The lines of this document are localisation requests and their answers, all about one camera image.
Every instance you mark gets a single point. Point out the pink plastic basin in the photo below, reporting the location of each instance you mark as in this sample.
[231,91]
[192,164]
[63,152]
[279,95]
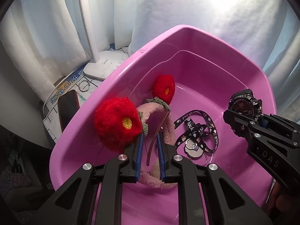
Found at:
[201,75]

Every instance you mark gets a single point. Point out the purple fuzzy cloth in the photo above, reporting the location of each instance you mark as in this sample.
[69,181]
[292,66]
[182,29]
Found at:
[14,180]

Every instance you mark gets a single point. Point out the white grid tablecloth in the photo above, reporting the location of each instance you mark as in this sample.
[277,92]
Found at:
[52,121]

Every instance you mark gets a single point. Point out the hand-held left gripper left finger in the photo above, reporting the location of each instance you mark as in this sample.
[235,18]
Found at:
[140,154]

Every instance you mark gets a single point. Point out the black sport watch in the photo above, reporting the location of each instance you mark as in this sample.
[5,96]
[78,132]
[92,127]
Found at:
[243,103]

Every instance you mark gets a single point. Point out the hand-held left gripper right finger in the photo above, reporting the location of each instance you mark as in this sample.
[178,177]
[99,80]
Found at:
[160,154]

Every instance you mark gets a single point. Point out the white packet with blue print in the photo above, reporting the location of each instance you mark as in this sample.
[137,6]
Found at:
[63,86]

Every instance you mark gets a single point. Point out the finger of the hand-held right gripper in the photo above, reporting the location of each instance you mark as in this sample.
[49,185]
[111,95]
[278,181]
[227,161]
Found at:
[241,124]
[283,129]

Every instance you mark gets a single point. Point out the dark smartphone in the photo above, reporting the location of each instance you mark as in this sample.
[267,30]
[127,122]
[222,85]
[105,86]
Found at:
[68,110]

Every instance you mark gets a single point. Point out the white desk lamp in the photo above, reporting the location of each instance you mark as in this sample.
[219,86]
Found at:
[107,62]

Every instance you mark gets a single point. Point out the pink headband with red strawberries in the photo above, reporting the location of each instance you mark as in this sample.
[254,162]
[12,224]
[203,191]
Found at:
[114,119]

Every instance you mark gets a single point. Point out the person's right hand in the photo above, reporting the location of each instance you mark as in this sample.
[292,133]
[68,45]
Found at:
[287,206]

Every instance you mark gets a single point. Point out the white sheer curtain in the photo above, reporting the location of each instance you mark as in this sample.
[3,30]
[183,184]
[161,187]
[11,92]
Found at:
[164,4]

